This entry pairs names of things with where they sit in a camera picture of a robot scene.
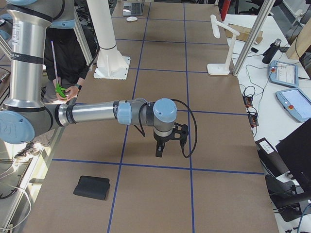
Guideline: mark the white computer mouse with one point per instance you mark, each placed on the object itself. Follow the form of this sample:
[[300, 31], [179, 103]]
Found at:
[[131, 19]]

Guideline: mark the aluminium frame post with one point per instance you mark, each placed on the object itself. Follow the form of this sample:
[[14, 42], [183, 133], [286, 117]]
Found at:
[[260, 19]]

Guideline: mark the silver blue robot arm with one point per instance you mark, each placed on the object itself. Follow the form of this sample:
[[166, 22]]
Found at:
[[25, 116]]

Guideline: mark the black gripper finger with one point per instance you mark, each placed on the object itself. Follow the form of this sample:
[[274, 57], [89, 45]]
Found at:
[[159, 149]]

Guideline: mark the orange black usb hub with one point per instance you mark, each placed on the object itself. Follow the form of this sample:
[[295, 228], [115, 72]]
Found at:
[[251, 111]]

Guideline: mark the blue teach pendant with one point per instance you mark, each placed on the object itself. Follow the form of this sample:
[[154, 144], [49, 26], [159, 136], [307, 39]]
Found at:
[[296, 102], [283, 73]]

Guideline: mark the dark brown box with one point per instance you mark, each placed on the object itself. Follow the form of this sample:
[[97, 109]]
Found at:
[[270, 157]]

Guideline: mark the green handled grabber stick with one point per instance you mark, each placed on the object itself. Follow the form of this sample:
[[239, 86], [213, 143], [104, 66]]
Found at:
[[58, 89]]

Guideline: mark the blue teach pendant far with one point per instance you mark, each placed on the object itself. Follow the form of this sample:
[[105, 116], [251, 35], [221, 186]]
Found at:
[[283, 73]]

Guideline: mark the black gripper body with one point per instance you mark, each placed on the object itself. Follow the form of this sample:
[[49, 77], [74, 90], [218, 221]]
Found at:
[[161, 141]]

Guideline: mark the black monitor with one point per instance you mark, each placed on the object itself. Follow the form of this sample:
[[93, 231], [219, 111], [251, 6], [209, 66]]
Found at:
[[295, 151]]

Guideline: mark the grey laptop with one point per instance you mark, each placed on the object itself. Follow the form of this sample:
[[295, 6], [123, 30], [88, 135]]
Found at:
[[132, 9]]

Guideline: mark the black water bottle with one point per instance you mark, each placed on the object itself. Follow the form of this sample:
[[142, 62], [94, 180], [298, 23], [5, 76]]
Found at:
[[271, 51]]

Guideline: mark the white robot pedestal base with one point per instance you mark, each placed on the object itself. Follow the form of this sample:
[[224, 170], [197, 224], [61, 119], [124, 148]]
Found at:
[[110, 63]]

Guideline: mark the cardboard box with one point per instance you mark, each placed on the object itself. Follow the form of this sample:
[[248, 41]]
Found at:
[[245, 32]]

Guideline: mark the red fire extinguisher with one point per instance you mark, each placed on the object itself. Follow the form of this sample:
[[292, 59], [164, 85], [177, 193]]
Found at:
[[225, 8]]

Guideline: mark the person in black hoodie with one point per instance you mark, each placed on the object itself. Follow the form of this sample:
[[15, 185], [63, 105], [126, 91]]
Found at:
[[71, 65]]

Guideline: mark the blue teach pendant near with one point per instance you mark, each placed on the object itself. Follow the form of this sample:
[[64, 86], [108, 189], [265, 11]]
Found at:
[[296, 102]]

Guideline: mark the black folded cloth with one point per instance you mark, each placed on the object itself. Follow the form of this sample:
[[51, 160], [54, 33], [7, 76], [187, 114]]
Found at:
[[92, 187]]

